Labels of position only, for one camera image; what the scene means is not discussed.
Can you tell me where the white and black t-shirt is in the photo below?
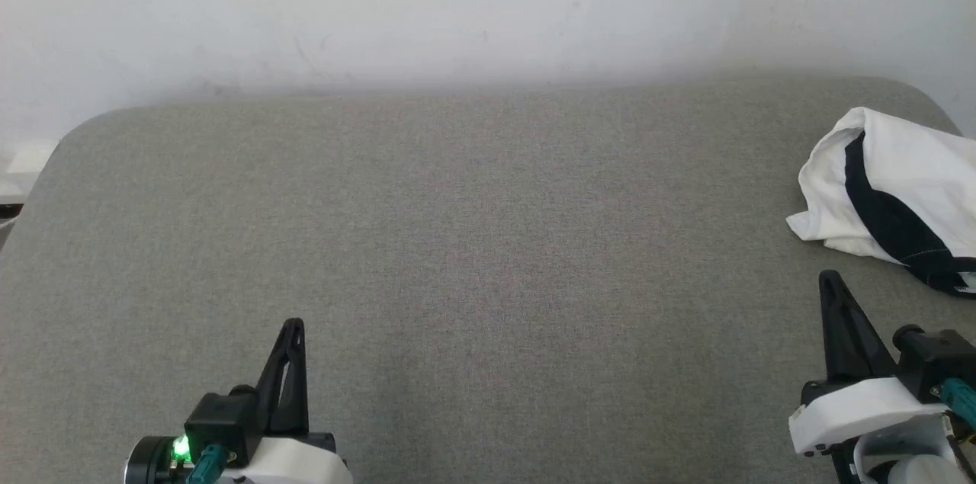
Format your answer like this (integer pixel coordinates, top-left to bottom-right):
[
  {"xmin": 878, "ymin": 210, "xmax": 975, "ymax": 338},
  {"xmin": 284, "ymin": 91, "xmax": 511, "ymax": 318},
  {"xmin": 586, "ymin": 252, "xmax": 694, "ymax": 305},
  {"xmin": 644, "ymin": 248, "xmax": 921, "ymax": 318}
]
[{"xmin": 785, "ymin": 107, "xmax": 976, "ymax": 299}]

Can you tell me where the grey fabric sofa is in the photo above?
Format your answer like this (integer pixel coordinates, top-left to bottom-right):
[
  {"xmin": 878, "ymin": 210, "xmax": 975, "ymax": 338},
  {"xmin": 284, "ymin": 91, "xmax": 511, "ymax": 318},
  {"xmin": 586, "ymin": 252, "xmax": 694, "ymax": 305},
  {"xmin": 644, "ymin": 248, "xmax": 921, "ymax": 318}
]
[{"xmin": 0, "ymin": 75, "xmax": 976, "ymax": 484}]

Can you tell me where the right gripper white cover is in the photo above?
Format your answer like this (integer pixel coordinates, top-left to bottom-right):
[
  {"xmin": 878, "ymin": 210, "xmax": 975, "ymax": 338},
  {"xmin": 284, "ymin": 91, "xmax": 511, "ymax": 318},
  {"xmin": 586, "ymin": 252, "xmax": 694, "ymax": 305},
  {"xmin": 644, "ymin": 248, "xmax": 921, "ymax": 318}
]
[{"xmin": 788, "ymin": 270, "xmax": 952, "ymax": 460}]

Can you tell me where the right black cable teal plug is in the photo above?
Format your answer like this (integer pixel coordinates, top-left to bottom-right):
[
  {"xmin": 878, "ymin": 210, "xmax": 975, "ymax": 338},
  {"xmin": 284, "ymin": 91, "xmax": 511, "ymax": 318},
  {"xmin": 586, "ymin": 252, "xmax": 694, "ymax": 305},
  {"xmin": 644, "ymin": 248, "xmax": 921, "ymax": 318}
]
[{"xmin": 939, "ymin": 379, "xmax": 976, "ymax": 430}]

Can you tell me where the left black cable teal plug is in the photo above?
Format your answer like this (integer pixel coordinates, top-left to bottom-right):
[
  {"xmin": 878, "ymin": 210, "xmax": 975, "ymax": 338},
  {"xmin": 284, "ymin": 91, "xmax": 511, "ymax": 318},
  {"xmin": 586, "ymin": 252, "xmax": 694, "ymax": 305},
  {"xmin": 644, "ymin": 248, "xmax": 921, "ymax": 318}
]
[{"xmin": 186, "ymin": 444, "xmax": 231, "ymax": 484}]

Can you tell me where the black cable teal plug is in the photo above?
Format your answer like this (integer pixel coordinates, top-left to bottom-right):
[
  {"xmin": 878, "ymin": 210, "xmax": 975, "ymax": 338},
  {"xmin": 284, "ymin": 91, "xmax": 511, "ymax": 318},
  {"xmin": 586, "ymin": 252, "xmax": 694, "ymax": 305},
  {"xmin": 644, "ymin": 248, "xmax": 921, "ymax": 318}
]
[
  {"xmin": 939, "ymin": 379, "xmax": 976, "ymax": 430},
  {"xmin": 186, "ymin": 444, "xmax": 231, "ymax": 484}
]

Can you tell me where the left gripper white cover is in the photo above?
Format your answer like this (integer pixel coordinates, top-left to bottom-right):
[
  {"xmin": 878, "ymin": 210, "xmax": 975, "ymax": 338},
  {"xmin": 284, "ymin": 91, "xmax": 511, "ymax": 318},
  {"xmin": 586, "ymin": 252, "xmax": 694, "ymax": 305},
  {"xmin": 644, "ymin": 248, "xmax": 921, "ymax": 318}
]
[{"xmin": 126, "ymin": 318, "xmax": 354, "ymax": 484}]

